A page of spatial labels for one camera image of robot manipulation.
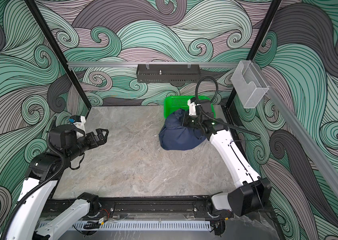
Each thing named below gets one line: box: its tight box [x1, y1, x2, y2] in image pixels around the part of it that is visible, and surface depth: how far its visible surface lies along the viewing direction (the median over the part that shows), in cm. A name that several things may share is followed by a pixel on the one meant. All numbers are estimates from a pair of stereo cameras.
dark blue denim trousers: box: [158, 108, 207, 151], surface depth 76 cm
